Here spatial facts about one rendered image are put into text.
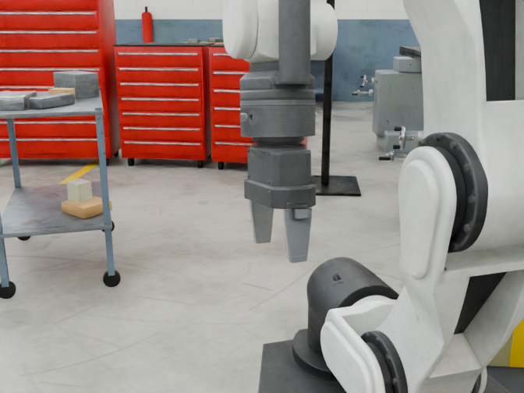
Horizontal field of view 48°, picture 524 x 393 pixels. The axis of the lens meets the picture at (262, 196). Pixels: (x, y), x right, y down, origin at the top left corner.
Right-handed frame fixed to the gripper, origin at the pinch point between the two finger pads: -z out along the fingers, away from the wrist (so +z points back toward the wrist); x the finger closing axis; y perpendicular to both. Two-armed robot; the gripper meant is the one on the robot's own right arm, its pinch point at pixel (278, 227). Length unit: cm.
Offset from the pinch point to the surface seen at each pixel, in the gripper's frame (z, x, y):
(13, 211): -33, -244, -34
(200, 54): 58, -399, 107
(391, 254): -63, -197, 151
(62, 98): 20, -219, -10
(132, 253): -61, -249, 23
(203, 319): -72, -166, 38
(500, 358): -73, -88, 123
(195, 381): -79, -125, 22
